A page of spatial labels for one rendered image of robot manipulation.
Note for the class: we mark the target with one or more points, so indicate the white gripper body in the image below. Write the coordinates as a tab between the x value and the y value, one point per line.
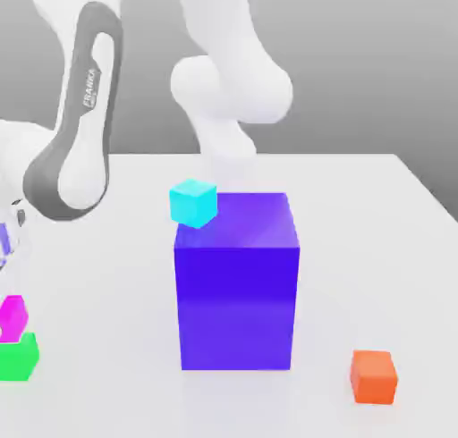
8	280

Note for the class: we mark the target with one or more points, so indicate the small magenta cube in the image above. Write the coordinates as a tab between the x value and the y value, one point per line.
13	316

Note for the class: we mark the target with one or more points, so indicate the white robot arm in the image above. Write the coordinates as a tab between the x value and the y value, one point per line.
229	87

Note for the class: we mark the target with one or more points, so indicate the small green cube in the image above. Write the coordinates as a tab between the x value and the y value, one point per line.
16	359

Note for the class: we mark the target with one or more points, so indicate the small cyan cube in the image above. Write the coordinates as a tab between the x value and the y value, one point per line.
193	202

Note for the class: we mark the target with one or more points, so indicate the small orange cube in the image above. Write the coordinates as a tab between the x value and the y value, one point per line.
374	377

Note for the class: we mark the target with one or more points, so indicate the large purple box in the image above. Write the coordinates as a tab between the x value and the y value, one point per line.
236	295

